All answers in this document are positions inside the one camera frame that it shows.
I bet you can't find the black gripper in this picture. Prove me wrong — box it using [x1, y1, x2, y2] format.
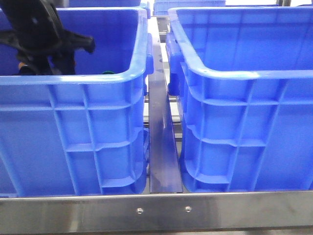
[0, 0, 95, 75]

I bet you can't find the yellow push button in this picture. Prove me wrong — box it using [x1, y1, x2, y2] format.
[18, 62, 33, 75]

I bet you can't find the blue bin with buttons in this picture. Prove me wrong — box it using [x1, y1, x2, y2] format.
[0, 7, 154, 198]

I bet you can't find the blue bin behind source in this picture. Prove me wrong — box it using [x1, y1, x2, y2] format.
[68, 0, 150, 9]

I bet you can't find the green push button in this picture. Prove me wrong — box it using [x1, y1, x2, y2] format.
[102, 70, 115, 74]

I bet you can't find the blue bin right rear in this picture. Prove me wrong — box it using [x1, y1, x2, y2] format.
[153, 0, 226, 16]

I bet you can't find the blue empty target bin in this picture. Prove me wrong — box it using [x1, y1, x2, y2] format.
[166, 6, 313, 192]

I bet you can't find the steel front rail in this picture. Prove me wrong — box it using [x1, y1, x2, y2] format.
[0, 191, 313, 235]

